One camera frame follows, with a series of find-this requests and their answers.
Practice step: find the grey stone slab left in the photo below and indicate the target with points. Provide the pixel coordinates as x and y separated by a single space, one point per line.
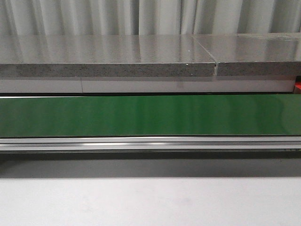
103 56

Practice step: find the grey stone slab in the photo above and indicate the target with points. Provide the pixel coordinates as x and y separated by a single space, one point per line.
262 55
103 56

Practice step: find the white base panel under slab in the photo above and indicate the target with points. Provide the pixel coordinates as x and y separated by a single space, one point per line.
214 84

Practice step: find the grey stone slab right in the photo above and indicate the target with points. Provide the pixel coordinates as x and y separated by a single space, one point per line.
262 55

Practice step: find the green conveyor belt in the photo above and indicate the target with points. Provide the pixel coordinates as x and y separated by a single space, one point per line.
267 114

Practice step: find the red plastic tray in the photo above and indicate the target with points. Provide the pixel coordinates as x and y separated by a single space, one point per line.
297 88

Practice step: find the white curtain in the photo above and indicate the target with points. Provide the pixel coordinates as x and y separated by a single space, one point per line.
144 17

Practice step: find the aluminium conveyor frame rail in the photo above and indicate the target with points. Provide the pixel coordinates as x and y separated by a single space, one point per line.
146 147

